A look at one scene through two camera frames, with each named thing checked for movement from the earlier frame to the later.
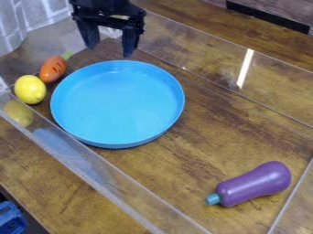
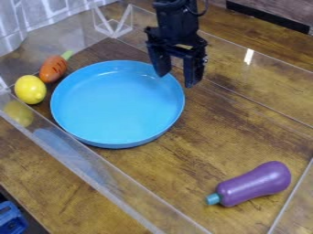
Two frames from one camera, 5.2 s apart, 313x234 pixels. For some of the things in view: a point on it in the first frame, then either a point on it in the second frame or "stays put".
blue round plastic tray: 117,104 stays put
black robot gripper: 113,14 to 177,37
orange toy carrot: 53,67 stays put
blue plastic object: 13,220 stays put
